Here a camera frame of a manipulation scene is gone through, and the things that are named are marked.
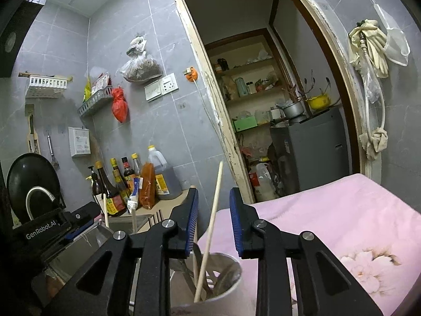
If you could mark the orange wall hook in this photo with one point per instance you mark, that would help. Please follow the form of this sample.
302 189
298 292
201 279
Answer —
191 74

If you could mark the white wall socket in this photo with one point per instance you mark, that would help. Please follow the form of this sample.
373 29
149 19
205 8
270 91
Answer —
169 84

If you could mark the black wok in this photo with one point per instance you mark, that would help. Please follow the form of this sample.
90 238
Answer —
29 174

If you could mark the white utensil holder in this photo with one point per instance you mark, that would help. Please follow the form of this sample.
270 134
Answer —
227 304

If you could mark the tall dark sauce bottle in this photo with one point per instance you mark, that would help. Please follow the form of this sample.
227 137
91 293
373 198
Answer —
110 194

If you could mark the dried plant stems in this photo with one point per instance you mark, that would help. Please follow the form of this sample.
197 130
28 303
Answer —
309 89

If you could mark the wooden pantry shelves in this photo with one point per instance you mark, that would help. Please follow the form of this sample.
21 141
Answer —
250 69

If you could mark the white wall box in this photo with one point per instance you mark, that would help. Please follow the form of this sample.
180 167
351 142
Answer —
79 141

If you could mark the yellow bowl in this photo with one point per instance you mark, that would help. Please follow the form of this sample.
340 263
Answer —
319 102

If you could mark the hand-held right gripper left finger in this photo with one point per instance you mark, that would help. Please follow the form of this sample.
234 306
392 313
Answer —
191 223

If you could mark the steel pot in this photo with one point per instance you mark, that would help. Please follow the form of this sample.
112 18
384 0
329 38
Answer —
292 109

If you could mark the pink floral tablecloth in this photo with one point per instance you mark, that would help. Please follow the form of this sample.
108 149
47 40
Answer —
329 210

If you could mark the white plastic wall basket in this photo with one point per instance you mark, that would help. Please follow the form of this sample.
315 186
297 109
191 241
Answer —
46 87

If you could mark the hanging bag of dried goods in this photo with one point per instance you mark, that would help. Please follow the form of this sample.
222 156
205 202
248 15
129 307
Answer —
141 67

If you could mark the beige rubber gloves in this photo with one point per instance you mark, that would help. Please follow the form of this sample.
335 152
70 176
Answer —
375 49

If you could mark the red plastic bag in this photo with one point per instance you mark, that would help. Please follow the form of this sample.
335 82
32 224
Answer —
120 105

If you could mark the green cup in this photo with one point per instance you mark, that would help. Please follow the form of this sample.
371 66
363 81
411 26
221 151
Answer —
241 87

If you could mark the red-label sauce bottle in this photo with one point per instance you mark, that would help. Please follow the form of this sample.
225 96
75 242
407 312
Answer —
128 172

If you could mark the large oil jug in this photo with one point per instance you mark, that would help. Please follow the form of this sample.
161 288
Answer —
164 174

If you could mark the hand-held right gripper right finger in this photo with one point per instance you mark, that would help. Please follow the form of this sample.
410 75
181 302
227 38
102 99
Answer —
235 223

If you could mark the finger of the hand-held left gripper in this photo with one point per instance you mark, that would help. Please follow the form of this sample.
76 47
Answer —
80 231

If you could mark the steel table knife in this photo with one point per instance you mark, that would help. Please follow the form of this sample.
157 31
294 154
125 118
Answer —
198 256

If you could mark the knotted cream cloth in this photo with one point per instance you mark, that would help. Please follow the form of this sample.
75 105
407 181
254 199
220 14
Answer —
375 141

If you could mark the stainless steel sink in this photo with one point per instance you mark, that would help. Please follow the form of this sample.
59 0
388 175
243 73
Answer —
131 223

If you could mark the large clear plastic bag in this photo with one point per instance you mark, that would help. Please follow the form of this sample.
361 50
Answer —
396 46

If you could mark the brown pump bottle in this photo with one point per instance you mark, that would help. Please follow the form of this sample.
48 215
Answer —
95 187

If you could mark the small yellow-capped bottle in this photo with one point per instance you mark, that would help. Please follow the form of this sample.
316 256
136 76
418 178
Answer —
136 166

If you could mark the small clear plastic bag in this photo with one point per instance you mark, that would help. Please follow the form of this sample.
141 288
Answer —
373 85

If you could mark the white wall switch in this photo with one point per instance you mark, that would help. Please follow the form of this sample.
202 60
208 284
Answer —
153 90

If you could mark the orange-brown packet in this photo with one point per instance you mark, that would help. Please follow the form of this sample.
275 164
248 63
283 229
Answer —
147 187

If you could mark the wooden chopstick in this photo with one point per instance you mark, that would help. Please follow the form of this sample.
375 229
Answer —
213 210
106 210

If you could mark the grey wall rack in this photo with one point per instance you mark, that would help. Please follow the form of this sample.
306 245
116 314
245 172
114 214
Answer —
95 103

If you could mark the yellow packet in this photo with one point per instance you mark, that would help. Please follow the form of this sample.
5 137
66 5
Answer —
87 90

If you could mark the hanging metal peeler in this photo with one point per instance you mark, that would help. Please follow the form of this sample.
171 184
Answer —
52 151

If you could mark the white plastic jug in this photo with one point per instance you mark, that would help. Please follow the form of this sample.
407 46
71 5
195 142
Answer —
263 181

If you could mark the grey washing machine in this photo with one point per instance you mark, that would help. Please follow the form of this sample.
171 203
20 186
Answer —
312 151

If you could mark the yellow-capped sauce bottle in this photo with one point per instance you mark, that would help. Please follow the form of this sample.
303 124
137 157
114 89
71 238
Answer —
119 181

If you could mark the pale wooden stick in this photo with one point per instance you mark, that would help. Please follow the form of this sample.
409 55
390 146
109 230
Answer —
135 222

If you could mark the black range hood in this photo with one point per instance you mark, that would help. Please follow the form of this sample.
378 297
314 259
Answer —
19 29

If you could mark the green box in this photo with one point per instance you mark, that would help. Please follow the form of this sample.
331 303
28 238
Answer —
245 124

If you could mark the worn wooden door frame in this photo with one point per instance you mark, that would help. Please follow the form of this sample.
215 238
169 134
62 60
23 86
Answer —
227 131

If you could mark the white blue tube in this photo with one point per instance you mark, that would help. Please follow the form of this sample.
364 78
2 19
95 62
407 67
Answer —
135 194

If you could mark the wooden counter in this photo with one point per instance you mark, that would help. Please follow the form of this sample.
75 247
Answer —
184 195

